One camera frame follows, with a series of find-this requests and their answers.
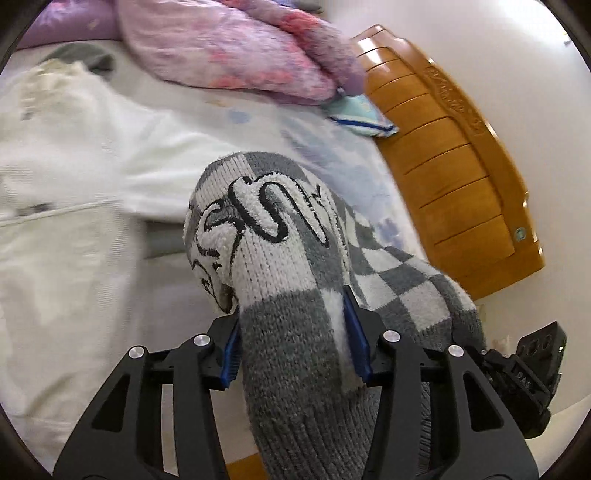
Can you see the wooden bed headboard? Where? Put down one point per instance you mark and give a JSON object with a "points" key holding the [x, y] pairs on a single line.
{"points": [[452, 184]]}

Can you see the grey white checkered cardigan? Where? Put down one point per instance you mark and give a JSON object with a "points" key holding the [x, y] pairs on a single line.
{"points": [[286, 323]]}

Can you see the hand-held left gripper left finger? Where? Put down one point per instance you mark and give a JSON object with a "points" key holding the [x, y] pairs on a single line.
{"points": [[231, 360]]}

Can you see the blue striped pillow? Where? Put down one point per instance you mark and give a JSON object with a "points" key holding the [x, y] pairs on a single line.
{"points": [[364, 115]]}

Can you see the purple floral quilt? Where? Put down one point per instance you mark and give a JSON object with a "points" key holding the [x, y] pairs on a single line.
{"points": [[231, 46]]}

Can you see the white garment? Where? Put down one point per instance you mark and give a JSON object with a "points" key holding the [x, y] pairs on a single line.
{"points": [[258, 124]]}

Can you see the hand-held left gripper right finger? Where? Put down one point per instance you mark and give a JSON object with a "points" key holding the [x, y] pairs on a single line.
{"points": [[355, 332]]}

